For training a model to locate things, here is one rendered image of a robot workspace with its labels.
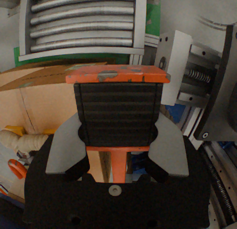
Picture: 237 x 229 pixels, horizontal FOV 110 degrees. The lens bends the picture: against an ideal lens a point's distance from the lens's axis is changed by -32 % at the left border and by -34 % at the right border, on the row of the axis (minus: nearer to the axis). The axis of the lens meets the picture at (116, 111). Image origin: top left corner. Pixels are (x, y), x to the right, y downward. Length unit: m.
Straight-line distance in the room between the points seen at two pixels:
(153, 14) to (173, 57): 1.08
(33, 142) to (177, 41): 0.35
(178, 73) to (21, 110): 0.40
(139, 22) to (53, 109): 0.51
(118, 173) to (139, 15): 0.60
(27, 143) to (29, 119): 0.10
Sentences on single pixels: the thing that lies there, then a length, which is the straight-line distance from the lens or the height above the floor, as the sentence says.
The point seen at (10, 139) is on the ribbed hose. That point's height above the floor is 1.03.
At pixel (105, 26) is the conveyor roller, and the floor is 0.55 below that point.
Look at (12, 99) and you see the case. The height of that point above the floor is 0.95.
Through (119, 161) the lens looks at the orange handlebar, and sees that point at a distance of 0.17.
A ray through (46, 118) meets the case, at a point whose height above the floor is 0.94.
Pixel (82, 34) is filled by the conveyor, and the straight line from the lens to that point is 0.74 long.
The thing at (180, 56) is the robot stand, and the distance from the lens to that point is 0.22.
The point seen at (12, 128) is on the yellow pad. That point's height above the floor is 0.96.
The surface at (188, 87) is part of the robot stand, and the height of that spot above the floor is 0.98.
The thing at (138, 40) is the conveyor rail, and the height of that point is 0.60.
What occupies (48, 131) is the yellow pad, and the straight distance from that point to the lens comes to 0.36.
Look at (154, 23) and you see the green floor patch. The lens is 1.26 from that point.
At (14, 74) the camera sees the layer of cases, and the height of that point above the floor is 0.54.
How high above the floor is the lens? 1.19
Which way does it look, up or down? 61 degrees down
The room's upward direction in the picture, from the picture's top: 176 degrees counter-clockwise
